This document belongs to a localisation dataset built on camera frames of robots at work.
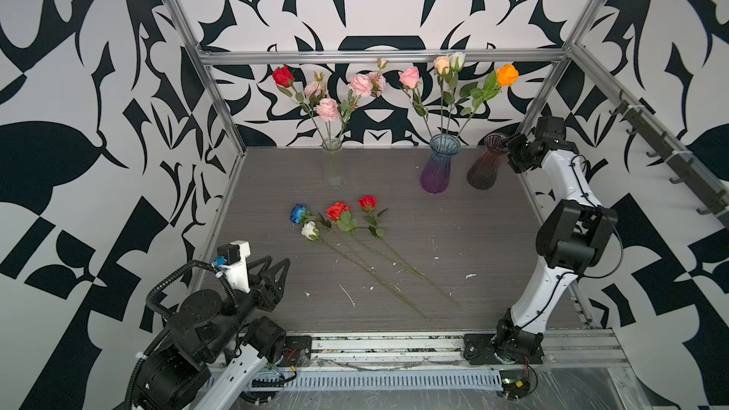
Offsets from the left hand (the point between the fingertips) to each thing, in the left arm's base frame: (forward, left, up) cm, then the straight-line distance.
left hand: (278, 256), depth 60 cm
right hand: (+39, -65, -8) cm, 77 cm away
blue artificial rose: (+25, +2, -25) cm, 35 cm away
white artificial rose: (+20, -1, -26) cm, 33 cm away
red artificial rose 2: (+26, -10, -25) cm, 37 cm away
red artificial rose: (+30, -20, -26) cm, 44 cm away
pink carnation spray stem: (+43, -9, +4) cm, 44 cm away
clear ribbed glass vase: (+42, -9, -26) cm, 50 cm away
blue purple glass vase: (+45, -48, -32) cm, 73 cm away
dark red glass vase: (+38, -61, -21) cm, 75 cm away
